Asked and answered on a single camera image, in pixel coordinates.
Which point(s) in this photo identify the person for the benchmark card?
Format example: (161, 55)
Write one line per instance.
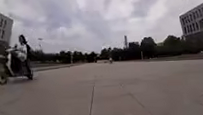
(23, 52)
(110, 59)

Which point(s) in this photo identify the distant tower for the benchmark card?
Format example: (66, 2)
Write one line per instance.
(125, 41)

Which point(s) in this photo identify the grey stone slab plaza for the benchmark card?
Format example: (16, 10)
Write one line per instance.
(124, 85)

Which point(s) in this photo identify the row of dark trees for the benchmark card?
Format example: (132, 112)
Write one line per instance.
(139, 50)

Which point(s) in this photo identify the street lamp pole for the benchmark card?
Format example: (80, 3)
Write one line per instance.
(40, 45)

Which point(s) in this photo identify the white motor scooter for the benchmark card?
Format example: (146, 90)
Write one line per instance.
(10, 66)

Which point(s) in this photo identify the pale grid-windowed building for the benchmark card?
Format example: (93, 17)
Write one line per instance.
(197, 20)

